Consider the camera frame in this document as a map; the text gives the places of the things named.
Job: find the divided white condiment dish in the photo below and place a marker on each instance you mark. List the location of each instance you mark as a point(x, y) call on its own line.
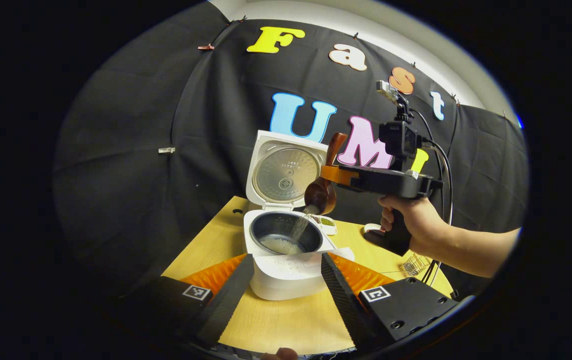
point(326, 223)

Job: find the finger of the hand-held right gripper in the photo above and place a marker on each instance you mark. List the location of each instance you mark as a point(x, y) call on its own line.
point(338, 175)

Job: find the white rice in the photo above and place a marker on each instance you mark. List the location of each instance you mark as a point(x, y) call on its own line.
point(281, 246)

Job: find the brown wooden spoon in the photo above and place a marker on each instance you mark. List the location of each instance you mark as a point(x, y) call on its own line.
point(321, 192)

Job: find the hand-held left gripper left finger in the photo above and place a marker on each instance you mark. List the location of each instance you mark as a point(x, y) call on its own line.
point(226, 305)

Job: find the white rice cooker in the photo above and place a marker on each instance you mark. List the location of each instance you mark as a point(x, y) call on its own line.
point(290, 280)

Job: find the white cloth clip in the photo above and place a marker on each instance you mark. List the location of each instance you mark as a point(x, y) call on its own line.
point(167, 150)

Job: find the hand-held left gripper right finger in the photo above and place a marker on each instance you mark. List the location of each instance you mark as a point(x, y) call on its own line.
point(348, 305)

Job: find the red cloth clip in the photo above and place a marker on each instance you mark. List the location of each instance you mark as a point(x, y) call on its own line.
point(206, 47)

